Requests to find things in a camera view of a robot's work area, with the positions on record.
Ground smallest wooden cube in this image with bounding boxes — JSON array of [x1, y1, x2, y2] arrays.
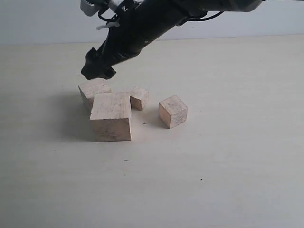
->
[[130, 86, 149, 111]]

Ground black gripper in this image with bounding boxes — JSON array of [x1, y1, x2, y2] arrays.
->
[[81, 4, 186, 80]]

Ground white zip tie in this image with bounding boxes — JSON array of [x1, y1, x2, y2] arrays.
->
[[96, 22, 120, 31]]

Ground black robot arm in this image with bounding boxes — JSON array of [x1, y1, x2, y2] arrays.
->
[[80, 0, 262, 80]]

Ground third largest wooden cube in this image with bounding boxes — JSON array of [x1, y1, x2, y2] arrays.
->
[[158, 95, 188, 129]]

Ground second largest wooden cube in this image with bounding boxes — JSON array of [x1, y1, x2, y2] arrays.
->
[[78, 78, 111, 111]]

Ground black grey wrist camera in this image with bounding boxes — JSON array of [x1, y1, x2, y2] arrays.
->
[[80, 0, 123, 17]]

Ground black camera cable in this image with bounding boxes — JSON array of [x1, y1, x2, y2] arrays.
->
[[177, 10, 225, 27]]

